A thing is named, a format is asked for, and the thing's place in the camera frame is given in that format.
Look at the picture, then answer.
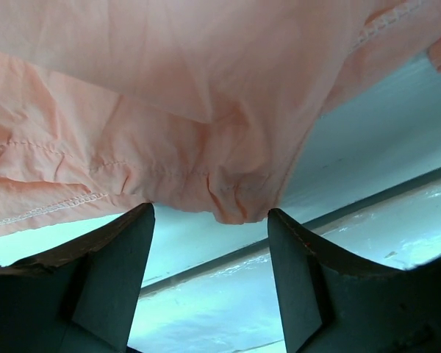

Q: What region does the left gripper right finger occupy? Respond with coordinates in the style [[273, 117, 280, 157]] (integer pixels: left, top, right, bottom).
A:
[[268, 209, 441, 352]]

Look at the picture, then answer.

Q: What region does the salmon pink jacket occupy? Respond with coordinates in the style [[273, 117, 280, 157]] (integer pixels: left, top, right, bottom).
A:
[[0, 1, 441, 236]]

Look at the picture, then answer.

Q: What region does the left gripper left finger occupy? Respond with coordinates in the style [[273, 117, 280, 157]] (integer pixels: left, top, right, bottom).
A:
[[0, 204, 155, 352]]

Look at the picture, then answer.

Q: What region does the white foil cover panel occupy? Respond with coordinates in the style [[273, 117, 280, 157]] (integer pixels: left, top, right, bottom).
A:
[[129, 179, 441, 352]]

